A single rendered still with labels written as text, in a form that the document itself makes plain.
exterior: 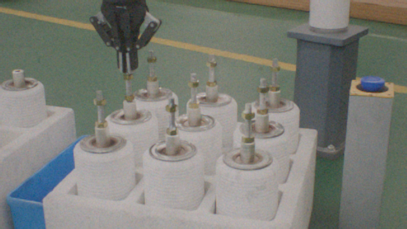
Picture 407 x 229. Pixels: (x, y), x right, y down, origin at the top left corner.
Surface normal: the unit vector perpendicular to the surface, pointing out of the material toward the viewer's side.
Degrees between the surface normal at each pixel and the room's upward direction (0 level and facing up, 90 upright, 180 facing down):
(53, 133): 90
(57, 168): 88
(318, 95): 90
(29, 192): 88
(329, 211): 0
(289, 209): 0
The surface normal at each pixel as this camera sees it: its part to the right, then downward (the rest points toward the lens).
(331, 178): -0.01, -0.93
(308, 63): -0.62, 0.30
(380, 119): -0.27, 0.36
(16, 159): 0.95, 0.11
